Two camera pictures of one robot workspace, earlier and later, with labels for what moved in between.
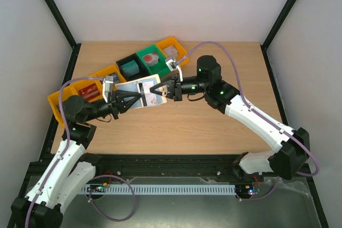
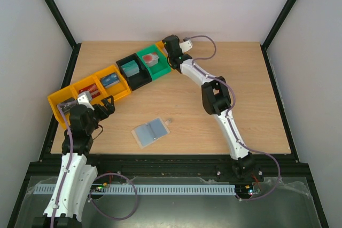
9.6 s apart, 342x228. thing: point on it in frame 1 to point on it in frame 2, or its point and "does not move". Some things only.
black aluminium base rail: x=186 y=166 does not move
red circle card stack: x=150 y=59 does not move
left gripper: x=118 y=104 to x=105 y=114
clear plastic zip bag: x=134 y=102 to x=151 y=131
